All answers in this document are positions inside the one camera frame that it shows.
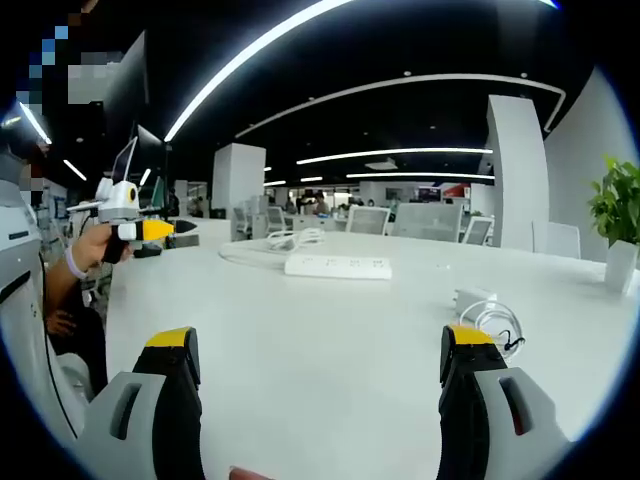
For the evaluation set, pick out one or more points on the white power strip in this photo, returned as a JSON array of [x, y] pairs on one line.
[[340, 266]]

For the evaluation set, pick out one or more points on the large dark monitor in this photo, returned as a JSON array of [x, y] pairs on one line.
[[127, 85]]

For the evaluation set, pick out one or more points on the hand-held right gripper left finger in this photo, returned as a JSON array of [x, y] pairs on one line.
[[135, 425]]

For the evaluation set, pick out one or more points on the white mesh office chair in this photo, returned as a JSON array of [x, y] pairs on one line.
[[479, 231], [367, 220], [276, 220], [557, 240]]

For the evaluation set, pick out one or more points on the green potted plant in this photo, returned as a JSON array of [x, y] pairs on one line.
[[617, 200]]

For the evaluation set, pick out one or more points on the white worn device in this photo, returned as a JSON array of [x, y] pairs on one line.
[[20, 300]]

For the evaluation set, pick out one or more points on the white charger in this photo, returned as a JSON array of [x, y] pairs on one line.
[[472, 299]]

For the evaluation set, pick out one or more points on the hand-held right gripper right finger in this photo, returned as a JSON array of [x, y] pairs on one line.
[[500, 425]]

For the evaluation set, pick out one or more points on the white desk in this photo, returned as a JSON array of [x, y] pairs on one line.
[[320, 360]]

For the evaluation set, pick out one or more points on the person's right hand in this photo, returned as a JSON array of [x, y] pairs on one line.
[[247, 474]]

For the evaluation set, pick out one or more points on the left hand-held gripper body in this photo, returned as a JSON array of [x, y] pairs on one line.
[[117, 202]]

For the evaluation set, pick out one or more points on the long curved ceiling light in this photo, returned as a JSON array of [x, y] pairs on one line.
[[240, 65]]

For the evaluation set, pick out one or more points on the person's left hand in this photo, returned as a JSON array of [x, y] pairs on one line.
[[95, 247]]

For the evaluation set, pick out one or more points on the white plant pot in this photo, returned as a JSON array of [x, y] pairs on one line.
[[620, 267]]

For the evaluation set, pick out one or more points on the purple wristband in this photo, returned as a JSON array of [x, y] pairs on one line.
[[75, 262]]

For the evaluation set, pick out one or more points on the person's dark clothing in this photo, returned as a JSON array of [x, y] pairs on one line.
[[82, 340]]

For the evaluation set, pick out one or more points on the small tilted monitor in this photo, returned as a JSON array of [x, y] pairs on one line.
[[124, 162]]

